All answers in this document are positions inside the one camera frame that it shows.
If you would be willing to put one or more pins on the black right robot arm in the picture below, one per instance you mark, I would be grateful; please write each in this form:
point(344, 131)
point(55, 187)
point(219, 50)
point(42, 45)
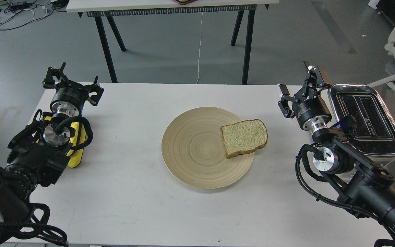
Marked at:
point(334, 172)

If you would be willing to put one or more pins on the white chrome toaster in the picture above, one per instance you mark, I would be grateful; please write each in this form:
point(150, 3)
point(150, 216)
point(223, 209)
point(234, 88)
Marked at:
point(374, 131)

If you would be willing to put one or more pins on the brown object on background table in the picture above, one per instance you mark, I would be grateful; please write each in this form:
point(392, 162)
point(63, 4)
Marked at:
point(184, 2)

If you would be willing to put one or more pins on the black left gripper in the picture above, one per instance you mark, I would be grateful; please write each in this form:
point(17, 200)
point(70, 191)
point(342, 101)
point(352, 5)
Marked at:
point(70, 100)

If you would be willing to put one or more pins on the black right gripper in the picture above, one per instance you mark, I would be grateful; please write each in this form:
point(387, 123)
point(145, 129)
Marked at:
point(307, 106)

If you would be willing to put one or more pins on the round wooden plate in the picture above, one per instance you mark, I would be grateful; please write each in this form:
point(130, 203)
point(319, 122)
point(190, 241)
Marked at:
point(193, 149)

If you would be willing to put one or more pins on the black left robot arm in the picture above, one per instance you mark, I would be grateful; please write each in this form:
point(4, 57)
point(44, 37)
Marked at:
point(39, 155)

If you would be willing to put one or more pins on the yellow cloth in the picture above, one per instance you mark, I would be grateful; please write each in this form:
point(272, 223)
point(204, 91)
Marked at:
point(68, 137)

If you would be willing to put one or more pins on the white background table black legs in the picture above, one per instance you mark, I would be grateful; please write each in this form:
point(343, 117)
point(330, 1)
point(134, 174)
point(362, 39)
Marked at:
point(110, 8)

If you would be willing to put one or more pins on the slice of bread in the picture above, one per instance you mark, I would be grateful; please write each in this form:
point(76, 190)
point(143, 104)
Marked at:
point(244, 137)

